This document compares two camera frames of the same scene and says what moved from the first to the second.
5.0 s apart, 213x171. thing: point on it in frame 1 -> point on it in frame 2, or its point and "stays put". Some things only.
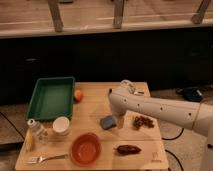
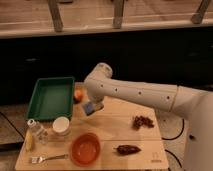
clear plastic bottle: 39,133 stays put
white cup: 61,125 stays put
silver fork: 39,159 stays put
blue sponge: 108,122 -> 88,108
